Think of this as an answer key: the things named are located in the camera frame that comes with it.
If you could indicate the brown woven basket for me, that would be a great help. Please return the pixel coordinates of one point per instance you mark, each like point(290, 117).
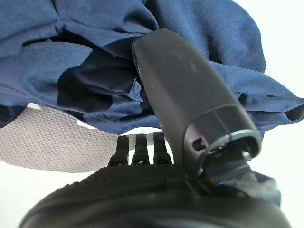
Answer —
point(52, 142)

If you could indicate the navy blue garment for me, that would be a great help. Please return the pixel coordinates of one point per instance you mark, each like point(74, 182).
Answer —
point(95, 31)

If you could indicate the black five-finger right hand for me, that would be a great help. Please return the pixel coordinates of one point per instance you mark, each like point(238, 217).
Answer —
point(185, 90)

